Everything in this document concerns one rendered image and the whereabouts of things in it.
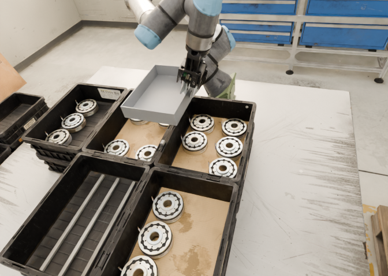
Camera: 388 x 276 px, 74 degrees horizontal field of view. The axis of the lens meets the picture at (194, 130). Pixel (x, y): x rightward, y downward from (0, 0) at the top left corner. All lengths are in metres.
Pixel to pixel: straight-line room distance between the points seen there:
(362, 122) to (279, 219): 1.69
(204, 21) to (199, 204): 0.57
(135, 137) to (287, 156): 0.67
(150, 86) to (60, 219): 0.57
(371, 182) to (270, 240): 1.29
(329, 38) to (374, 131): 0.94
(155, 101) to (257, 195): 0.54
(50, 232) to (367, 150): 2.11
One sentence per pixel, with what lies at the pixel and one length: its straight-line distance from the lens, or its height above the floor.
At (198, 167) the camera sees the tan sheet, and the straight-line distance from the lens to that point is 0.98.
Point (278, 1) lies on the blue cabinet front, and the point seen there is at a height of 0.73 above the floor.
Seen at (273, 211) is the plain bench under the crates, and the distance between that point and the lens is 1.05.
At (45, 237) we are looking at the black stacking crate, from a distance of 1.03.
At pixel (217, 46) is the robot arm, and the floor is 1.04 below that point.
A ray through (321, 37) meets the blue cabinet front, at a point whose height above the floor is 0.41.
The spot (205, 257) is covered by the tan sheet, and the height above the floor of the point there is 0.83.
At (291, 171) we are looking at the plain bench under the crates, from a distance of 1.16.
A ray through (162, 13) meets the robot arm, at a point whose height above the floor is 1.36.
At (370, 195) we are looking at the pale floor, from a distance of 2.10.
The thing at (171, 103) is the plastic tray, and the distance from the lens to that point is 0.93.
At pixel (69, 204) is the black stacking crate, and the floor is 0.83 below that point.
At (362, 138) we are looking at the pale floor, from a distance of 2.44.
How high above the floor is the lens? 1.62
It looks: 45 degrees down
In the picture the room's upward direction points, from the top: 8 degrees counter-clockwise
